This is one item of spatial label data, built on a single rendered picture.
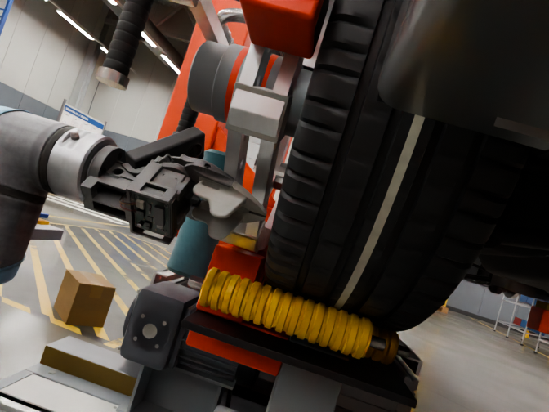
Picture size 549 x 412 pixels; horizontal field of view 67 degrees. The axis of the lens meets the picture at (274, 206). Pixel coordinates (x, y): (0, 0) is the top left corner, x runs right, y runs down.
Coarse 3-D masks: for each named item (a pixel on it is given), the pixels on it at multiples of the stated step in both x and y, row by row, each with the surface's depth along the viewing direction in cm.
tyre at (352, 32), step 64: (384, 0) 42; (320, 64) 43; (320, 128) 44; (384, 128) 42; (448, 128) 41; (320, 192) 46; (384, 192) 44; (448, 192) 43; (320, 256) 51; (384, 256) 49; (448, 256) 46; (384, 320) 59
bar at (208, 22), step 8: (200, 0) 70; (208, 0) 74; (192, 8) 74; (200, 8) 73; (208, 8) 75; (200, 16) 76; (208, 16) 76; (216, 16) 80; (200, 24) 79; (208, 24) 78; (216, 24) 81; (208, 32) 81; (216, 32) 82; (216, 40) 84; (224, 40) 88
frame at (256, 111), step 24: (264, 48) 48; (264, 72) 52; (288, 72) 48; (240, 96) 48; (264, 96) 48; (288, 96) 48; (240, 120) 49; (264, 120) 48; (240, 144) 51; (264, 144) 50; (240, 168) 56; (264, 168) 52; (264, 192) 55; (240, 240) 62; (264, 240) 72
